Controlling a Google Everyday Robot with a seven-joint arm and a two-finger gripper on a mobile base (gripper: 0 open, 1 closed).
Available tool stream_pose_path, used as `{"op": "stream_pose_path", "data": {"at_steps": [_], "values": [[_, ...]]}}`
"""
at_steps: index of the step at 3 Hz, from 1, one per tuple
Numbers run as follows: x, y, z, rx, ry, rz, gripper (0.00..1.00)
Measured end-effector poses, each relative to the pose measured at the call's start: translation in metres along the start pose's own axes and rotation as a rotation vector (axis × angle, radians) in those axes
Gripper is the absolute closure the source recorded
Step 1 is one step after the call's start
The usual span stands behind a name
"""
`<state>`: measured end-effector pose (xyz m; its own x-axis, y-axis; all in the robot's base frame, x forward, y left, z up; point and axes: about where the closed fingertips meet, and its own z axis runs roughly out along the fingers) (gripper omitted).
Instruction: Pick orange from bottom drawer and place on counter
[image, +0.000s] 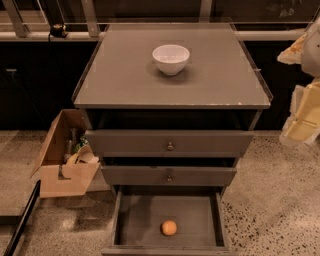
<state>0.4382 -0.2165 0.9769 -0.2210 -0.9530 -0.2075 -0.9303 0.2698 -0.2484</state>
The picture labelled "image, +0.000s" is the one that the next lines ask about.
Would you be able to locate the small black device on ledge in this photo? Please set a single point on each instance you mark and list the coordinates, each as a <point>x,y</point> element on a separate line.
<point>58,30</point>

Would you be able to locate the black bar on floor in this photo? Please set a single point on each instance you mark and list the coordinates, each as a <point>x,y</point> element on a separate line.
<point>22,220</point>

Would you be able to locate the orange fruit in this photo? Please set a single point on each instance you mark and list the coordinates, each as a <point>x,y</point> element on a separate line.
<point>168,227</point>

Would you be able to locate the grey top drawer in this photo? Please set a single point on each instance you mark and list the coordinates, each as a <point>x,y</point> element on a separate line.
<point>153,143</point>

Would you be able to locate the green bottle in box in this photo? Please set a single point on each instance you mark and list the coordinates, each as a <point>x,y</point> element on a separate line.
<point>82,142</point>

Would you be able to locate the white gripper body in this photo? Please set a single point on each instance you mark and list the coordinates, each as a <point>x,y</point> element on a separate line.
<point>312,53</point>

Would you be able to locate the crumpled paper in box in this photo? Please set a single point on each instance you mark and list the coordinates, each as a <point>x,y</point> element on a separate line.
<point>84,155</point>

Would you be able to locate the grey middle drawer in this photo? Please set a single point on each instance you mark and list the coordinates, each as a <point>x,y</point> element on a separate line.
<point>182,176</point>

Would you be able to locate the grey open bottom drawer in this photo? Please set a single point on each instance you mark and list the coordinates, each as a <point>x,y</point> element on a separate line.
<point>140,211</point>

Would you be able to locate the grey drawer cabinet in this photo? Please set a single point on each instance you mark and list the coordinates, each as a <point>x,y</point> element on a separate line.
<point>218,89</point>

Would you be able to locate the white ceramic bowl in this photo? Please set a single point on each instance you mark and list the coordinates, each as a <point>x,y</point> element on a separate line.
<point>170,59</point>

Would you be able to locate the brass top drawer knob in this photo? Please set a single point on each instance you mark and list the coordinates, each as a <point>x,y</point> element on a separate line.
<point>170,146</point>

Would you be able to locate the brown cardboard box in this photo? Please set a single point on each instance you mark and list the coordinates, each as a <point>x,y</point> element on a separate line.
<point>59,179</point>

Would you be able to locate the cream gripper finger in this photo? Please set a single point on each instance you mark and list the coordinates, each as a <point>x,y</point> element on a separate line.
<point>303,124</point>
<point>293,54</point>

